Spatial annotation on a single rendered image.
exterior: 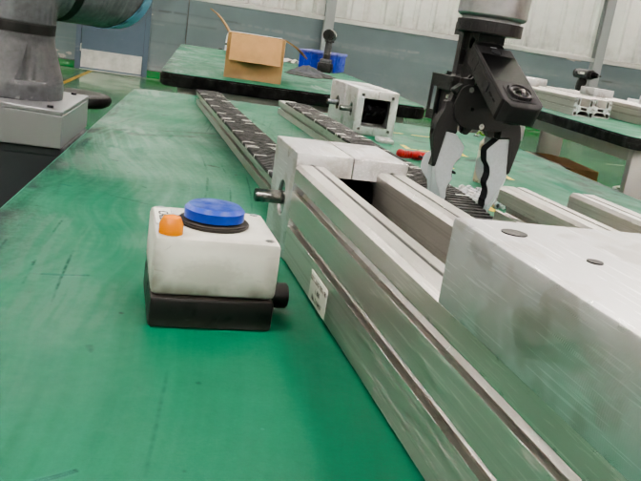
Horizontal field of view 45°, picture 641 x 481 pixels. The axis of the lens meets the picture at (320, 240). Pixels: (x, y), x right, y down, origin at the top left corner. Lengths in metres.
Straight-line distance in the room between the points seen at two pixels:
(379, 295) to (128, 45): 11.20
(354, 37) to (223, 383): 11.33
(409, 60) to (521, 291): 11.63
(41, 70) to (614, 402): 0.97
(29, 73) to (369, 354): 0.78
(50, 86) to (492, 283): 0.89
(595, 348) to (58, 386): 0.27
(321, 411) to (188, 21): 11.18
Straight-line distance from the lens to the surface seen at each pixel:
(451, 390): 0.35
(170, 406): 0.41
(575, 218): 0.63
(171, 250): 0.48
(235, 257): 0.49
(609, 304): 0.26
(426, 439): 0.37
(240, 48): 2.72
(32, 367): 0.44
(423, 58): 11.95
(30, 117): 1.06
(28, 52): 1.12
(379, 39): 11.79
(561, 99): 3.87
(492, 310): 0.30
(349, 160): 0.66
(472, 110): 0.86
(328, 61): 4.09
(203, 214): 0.50
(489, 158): 0.88
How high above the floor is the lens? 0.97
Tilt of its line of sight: 15 degrees down
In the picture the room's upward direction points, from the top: 9 degrees clockwise
